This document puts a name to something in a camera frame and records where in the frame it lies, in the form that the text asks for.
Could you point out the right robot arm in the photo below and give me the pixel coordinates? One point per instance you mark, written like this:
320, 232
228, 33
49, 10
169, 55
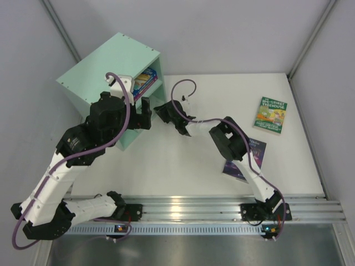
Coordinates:
233, 144

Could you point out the aluminium mounting rail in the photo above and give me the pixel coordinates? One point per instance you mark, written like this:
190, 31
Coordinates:
227, 209

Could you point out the perforated grey cable duct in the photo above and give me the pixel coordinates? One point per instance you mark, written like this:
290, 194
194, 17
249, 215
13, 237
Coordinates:
138, 229

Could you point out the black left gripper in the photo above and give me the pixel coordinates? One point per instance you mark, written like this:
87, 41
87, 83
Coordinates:
140, 118

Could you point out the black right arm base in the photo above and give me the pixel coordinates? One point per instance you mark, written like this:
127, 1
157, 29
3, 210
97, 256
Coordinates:
252, 212

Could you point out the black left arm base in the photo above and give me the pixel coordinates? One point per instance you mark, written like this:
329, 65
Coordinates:
131, 213

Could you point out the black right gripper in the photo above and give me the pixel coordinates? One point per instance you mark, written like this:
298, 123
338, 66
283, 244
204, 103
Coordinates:
172, 118

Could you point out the purple 117-Storey Treehouse book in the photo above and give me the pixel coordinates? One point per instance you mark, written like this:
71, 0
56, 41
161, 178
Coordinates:
147, 86

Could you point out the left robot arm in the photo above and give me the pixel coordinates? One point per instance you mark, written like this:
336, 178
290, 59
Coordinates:
48, 216

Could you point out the green Storey Treehouse book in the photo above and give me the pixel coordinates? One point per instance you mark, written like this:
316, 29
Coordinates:
270, 115

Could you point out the blue 91-Storey Treehouse book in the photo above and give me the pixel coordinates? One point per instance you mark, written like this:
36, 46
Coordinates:
143, 80

